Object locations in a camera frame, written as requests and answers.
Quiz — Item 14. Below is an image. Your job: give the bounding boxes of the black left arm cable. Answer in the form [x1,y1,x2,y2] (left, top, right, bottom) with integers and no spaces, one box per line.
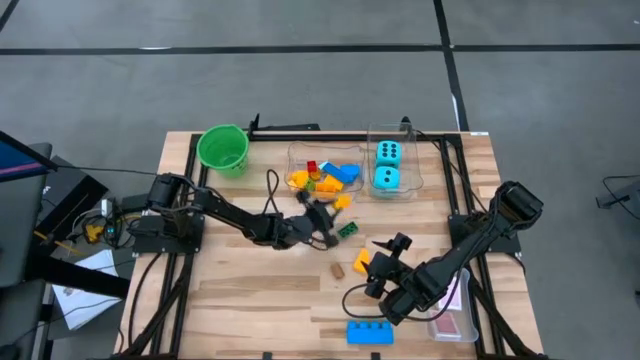
[263,168,282,217]

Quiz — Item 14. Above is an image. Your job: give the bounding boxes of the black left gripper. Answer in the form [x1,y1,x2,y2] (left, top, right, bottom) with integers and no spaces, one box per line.
[253,190,340,250]

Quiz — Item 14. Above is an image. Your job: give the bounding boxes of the tall clear plastic bin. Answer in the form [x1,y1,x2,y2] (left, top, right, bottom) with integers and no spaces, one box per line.
[366,122,425,200]

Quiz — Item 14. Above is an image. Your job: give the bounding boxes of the picture card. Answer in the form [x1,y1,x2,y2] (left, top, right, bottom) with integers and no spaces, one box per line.
[432,314,461,335]
[439,279,464,311]

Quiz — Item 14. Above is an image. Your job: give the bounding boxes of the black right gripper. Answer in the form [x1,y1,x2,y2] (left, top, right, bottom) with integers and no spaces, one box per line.
[364,232,442,326]

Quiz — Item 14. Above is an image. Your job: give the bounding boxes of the grey floor device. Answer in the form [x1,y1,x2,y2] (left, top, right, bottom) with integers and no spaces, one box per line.
[595,180,640,210]

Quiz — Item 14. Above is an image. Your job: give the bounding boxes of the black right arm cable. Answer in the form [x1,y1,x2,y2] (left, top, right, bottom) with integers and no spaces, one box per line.
[341,282,397,321]

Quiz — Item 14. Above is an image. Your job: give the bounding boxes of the teal foam die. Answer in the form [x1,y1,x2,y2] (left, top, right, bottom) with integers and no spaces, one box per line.
[375,140,403,169]

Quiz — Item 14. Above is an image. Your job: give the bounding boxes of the white paper sheets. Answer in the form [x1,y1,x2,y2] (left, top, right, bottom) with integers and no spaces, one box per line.
[51,248,124,332]

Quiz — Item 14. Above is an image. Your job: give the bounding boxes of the black computer case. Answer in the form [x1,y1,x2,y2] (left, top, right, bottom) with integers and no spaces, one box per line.
[39,155,109,236]

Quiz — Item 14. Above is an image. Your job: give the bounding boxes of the frosted clear plastic bin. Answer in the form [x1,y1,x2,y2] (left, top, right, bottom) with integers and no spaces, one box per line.
[418,265,480,343]

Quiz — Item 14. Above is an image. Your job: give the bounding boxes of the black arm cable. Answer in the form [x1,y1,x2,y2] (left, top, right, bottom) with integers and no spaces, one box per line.
[341,282,397,321]
[263,168,282,217]

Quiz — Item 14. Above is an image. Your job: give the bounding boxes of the blue screen monitor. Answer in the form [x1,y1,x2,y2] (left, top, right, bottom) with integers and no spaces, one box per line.
[0,129,59,184]

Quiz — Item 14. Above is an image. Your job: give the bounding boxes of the teal green toy block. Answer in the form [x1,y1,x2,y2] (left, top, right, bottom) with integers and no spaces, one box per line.
[373,165,402,197]

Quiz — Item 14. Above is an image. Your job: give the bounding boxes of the green monster face bucket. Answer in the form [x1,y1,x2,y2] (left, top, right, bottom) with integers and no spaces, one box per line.
[195,123,250,180]

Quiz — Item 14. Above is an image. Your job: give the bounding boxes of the wide clear plastic bin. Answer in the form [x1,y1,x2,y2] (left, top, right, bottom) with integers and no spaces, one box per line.
[283,139,365,202]

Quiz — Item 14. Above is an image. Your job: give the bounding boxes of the large blue toy block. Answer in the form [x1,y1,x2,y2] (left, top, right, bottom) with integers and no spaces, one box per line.
[346,320,395,346]

